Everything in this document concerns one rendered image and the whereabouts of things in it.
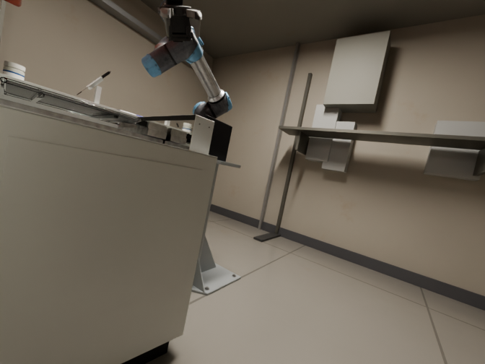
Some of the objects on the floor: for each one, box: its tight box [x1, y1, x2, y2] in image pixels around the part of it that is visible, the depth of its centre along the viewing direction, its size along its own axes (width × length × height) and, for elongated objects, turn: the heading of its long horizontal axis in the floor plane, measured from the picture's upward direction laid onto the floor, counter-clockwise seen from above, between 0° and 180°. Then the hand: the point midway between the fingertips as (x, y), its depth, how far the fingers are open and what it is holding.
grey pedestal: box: [191, 160, 241, 295], centre depth 154 cm, size 51×44×82 cm
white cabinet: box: [0, 106, 217, 364], centre depth 99 cm, size 64×96×82 cm, turn 151°
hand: (182, 13), depth 53 cm, fingers open, 6 cm apart
